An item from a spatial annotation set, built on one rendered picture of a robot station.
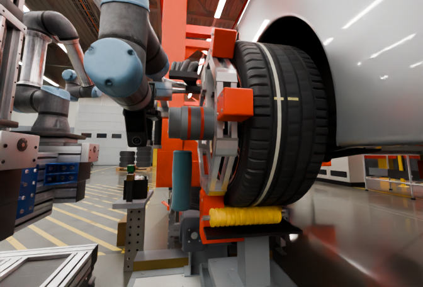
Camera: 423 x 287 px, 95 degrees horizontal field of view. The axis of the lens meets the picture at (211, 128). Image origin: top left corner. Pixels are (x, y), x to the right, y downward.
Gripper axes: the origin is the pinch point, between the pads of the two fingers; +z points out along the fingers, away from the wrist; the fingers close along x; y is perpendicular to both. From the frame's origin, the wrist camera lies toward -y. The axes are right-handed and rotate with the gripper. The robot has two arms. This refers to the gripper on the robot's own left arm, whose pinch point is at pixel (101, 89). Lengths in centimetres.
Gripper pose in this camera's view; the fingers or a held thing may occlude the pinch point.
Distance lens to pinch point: 182.6
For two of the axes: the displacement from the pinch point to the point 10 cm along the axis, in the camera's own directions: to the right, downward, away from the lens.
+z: 0.4, 1.3, 9.9
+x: 9.9, 1.3, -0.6
